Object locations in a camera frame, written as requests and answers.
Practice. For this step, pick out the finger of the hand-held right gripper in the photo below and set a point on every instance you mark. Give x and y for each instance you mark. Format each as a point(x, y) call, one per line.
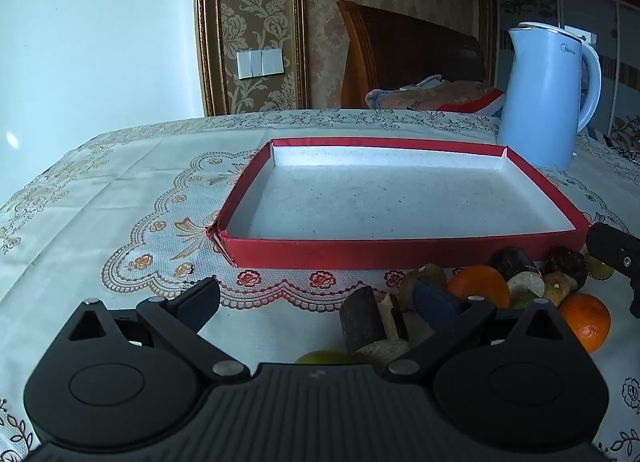
point(612, 252)

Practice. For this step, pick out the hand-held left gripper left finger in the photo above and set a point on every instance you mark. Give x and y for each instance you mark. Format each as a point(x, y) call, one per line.
point(200, 303)

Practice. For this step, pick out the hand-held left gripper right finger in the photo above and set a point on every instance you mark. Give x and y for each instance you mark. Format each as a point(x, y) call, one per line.
point(436, 304)

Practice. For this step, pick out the orange mandarin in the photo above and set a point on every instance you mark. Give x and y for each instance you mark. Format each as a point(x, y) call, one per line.
point(475, 284)
point(587, 322)

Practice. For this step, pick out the dark sugarcane piece pale stripe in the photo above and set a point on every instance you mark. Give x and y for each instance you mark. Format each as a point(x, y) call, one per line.
point(360, 317)

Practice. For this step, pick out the green cucumber piece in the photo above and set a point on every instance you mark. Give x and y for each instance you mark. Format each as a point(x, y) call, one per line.
point(524, 301)

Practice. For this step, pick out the red shallow cardboard box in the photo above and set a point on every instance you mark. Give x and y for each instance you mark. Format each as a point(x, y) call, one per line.
point(380, 202)

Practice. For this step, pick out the dark round sugarcane stub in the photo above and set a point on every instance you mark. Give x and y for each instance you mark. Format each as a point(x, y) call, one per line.
point(567, 262)

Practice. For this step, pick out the dark sugarcane piece pale end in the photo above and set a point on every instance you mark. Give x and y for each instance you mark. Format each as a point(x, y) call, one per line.
point(512, 262)

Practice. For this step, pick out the floral bedding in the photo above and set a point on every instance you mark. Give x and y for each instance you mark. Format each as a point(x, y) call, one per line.
point(626, 134)

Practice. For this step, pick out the cream lace tablecloth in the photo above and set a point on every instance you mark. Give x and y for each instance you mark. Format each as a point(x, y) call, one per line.
point(100, 222)

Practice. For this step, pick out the light blue electric kettle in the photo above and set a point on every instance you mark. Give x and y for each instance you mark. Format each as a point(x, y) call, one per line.
point(540, 101)

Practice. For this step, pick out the brown wooden headboard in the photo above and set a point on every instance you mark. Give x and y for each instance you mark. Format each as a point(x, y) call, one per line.
point(400, 51)

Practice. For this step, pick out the white wall light switch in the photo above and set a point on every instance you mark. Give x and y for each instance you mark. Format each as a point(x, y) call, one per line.
point(260, 63)

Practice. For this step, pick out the gold wall panel frame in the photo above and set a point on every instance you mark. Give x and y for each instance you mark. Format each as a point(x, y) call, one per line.
point(205, 41)

